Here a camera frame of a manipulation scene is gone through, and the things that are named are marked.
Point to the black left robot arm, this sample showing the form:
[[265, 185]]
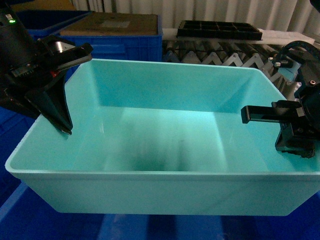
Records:
[[11, 24]]

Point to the turquoise plastic bin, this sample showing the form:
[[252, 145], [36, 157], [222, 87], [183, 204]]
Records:
[[165, 139]]

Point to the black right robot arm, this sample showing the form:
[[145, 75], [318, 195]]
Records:
[[164, 99]]

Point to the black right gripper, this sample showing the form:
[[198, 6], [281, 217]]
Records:
[[298, 131]]

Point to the black compartment tray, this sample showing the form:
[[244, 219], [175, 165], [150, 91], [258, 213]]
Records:
[[218, 30]]

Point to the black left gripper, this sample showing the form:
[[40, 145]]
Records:
[[35, 70]]

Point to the white foam board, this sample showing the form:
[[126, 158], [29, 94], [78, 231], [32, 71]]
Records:
[[269, 37]]

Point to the expandable roller conveyor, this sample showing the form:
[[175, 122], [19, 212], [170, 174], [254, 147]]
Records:
[[231, 54]]

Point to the blue crate with cardboard lid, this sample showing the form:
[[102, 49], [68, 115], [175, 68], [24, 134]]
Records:
[[120, 36]]

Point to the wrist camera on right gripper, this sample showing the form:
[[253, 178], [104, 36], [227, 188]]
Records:
[[287, 67]]

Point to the large blue crate below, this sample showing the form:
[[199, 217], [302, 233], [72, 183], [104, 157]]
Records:
[[125, 225]]

